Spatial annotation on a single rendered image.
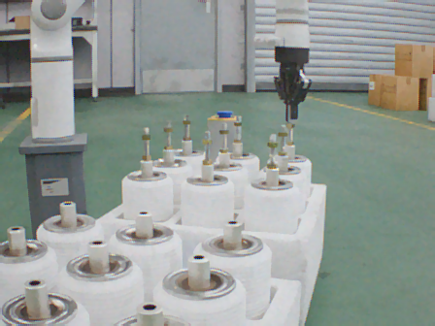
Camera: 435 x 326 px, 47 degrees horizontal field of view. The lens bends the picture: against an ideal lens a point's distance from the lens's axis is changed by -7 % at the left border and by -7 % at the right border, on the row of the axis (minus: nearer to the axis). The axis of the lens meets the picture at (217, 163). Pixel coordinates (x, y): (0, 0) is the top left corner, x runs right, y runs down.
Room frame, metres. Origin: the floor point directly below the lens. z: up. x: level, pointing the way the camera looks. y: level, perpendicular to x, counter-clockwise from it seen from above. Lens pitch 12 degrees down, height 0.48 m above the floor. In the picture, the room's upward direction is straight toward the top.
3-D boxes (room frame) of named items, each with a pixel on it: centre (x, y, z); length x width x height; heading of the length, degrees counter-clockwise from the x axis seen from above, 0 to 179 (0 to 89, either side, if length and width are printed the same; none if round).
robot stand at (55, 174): (1.12, 0.36, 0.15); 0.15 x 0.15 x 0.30; 13
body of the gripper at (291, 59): (1.14, -0.16, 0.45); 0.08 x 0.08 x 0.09
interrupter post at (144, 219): (0.65, 0.09, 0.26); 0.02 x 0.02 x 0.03
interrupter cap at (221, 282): (0.50, 0.02, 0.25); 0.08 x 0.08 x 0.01
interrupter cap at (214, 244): (0.62, -0.02, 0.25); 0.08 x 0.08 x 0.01
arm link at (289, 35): (1.14, -0.14, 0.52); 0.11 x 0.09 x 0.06; 112
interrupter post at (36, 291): (0.43, 0.17, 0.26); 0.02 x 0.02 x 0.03
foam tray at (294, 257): (1.06, -0.01, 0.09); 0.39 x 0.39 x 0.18; 75
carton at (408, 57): (4.70, -1.81, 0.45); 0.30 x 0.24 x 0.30; 14
